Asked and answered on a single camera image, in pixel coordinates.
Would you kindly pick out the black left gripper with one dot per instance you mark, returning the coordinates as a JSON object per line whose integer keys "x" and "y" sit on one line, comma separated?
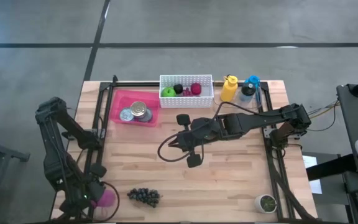
{"x": 85, "y": 189}

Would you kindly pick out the red grapes with leaf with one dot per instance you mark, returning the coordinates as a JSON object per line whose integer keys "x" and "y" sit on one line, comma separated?
{"x": 186, "y": 92}

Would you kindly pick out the white perforated metal basket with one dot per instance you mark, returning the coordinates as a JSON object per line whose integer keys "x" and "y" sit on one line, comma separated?
{"x": 185, "y": 102}

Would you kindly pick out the yellow plastic bottle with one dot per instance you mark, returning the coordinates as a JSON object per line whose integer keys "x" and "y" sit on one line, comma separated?
{"x": 228, "y": 90}

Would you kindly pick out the clear plastic bin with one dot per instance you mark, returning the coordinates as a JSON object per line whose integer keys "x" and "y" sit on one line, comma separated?
{"x": 247, "y": 104}

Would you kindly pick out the silver corner bracket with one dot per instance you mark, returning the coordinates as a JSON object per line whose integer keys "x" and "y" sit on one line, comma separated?
{"x": 102, "y": 133}
{"x": 267, "y": 133}

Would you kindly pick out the tin can purple label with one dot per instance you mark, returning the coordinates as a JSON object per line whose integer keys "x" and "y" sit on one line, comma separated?
{"x": 148, "y": 117}

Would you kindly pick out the green apple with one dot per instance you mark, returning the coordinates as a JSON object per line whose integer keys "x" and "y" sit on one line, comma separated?
{"x": 168, "y": 92}

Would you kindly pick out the small plant white pot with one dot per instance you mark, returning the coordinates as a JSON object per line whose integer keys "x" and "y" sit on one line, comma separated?
{"x": 265, "y": 203}

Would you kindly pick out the red strawberry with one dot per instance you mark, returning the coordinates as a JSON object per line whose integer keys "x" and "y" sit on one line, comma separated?
{"x": 196, "y": 88}

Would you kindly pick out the silver tin can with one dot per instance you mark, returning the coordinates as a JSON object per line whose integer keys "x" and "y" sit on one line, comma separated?
{"x": 125, "y": 114}

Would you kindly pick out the tin can blue red label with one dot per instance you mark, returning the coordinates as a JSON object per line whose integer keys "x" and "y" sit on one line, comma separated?
{"x": 138, "y": 109}

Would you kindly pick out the black table edge clamp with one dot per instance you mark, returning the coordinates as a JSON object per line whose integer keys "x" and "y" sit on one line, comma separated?
{"x": 67, "y": 135}

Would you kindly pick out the purple plastic bottle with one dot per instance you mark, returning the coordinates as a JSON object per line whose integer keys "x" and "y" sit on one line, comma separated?
{"x": 108, "y": 199}

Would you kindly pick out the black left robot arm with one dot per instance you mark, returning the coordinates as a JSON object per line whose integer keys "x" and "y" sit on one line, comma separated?
{"x": 54, "y": 155}

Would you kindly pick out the dark purple plum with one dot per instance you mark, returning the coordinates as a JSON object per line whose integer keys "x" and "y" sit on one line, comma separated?
{"x": 178, "y": 89}

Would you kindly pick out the dark grey cart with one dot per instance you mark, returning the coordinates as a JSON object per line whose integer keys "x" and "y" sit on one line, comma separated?
{"x": 356, "y": 118}

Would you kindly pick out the black aluminium table frame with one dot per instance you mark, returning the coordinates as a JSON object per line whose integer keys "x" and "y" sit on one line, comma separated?
{"x": 135, "y": 84}

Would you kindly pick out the blue plastic bottle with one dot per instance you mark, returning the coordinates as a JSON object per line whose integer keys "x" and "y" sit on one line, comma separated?
{"x": 253, "y": 79}

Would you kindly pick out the clear bottle black cap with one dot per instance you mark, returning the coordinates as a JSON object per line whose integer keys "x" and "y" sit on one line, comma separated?
{"x": 247, "y": 90}

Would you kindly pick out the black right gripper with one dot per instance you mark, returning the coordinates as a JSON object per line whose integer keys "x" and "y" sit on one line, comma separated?
{"x": 204, "y": 130}

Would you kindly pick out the pink plastic bin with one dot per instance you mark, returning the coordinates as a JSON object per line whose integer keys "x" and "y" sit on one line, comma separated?
{"x": 117, "y": 102}

